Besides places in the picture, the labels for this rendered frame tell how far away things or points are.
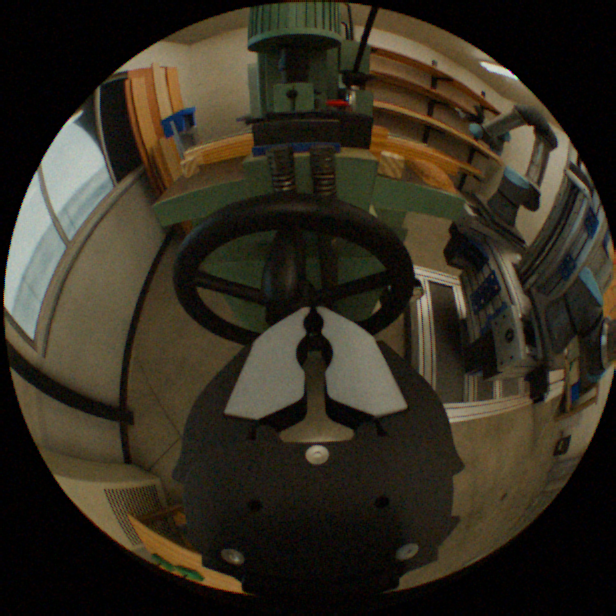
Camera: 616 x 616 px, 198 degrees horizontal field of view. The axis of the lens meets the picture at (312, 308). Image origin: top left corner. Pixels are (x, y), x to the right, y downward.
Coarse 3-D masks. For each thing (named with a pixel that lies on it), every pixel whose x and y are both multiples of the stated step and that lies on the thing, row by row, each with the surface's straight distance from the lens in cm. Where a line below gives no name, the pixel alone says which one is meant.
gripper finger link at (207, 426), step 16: (240, 352) 9; (224, 368) 9; (240, 368) 9; (208, 384) 8; (224, 384) 8; (208, 400) 8; (224, 400) 8; (192, 416) 8; (208, 416) 8; (224, 416) 7; (192, 432) 7; (208, 432) 7; (224, 432) 7; (240, 432) 7; (256, 432) 7; (192, 448) 7; (208, 448) 7; (176, 464) 7; (192, 464) 7; (176, 480) 7
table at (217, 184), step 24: (216, 168) 45; (240, 168) 40; (408, 168) 46; (168, 192) 45; (192, 192) 38; (216, 192) 36; (240, 192) 35; (384, 192) 36; (408, 192) 37; (432, 192) 39; (168, 216) 43; (192, 216) 41; (456, 216) 45; (264, 240) 28
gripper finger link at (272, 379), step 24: (312, 312) 12; (264, 336) 10; (288, 336) 10; (264, 360) 9; (288, 360) 8; (240, 384) 8; (264, 384) 8; (288, 384) 8; (240, 408) 7; (264, 408) 7; (288, 408) 7
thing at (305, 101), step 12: (288, 84) 42; (300, 84) 42; (312, 84) 42; (276, 96) 42; (300, 96) 42; (312, 96) 42; (276, 108) 42; (288, 108) 42; (300, 108) 42; (312, 108) 42
